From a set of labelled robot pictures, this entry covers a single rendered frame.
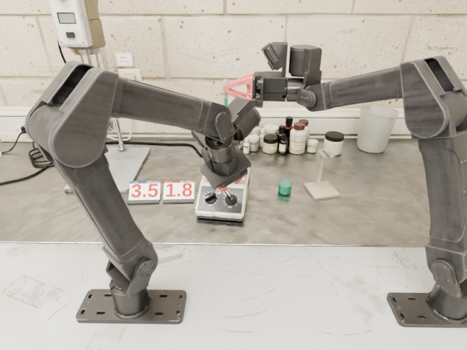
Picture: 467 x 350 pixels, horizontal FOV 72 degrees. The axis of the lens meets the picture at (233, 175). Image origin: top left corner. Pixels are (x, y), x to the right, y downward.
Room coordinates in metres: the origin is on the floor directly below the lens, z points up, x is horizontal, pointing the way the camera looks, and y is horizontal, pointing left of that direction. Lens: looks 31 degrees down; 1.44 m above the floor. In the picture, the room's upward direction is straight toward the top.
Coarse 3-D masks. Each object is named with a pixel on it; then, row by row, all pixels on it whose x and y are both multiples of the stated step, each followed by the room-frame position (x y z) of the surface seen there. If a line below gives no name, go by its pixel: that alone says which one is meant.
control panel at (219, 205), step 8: (200, 192) 0.73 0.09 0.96; (208, 192) 0.73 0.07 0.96; (216, 192) 0.72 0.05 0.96; (232, 192) 0.72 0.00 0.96; (240, 192) 0.72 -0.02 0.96; (200, 200) 0.71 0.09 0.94; (216, 200) 0.71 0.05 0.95; (224, 200) 0.70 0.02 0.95; (240, 200) 0.70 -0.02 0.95; (200, 208) 0.69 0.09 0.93; (208, 208) 0.69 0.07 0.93; (216, 208) 0.68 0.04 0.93; (224, 208) 0.68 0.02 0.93; (232, 208) 0.68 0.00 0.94; (240, 208) 0.68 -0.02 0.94
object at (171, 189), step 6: (168, 186) 0.80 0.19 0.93; (174, 186) 0.80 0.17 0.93; (180, 186) 0.80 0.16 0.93; (186, 186) 0.80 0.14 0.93; (192, 186) 0.80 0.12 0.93; (168, 192) 0.78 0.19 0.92; (174, 192) 0.78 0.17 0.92; (180, 192) 0.79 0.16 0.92; (186, 192) 0.79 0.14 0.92; (192, 192) 0.79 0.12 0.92
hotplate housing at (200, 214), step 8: (248, 168) 0.84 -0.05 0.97; (248, 176) 0.80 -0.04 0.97; (200, 184) 0.75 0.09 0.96; (208, 184) 0.75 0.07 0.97; (232, 184) 0.75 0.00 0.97; (240, 184) 0.75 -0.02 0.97; (248, 184) 0.80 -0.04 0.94; (200, 216) 0.68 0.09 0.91; (208, 216) 0.68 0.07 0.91; (216, 216) 0.67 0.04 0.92; (224, 216) 0.67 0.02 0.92; (232, 216) 0.67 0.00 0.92; (240, 216) 0.67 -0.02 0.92
